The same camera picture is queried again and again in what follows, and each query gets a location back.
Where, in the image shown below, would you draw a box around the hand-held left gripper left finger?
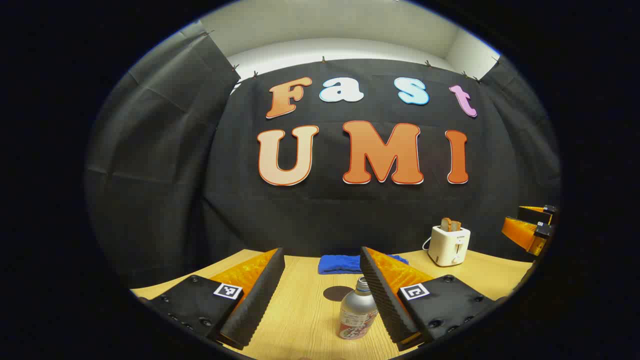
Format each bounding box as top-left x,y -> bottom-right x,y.
142,247 -> 286,351

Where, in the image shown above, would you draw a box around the dark round coaster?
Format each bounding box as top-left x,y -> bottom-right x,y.
323,285 -> 356,302

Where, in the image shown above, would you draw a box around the white toaster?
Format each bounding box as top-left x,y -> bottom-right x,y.
428,225 -> 471,267

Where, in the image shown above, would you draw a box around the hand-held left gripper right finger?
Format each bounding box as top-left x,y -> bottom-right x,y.
360,246 -> 498,351

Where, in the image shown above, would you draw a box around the blue towel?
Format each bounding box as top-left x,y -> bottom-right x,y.
318,254 -> 409,275

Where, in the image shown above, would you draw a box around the silver water bottle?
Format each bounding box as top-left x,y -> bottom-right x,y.
338,276 -> 379,341

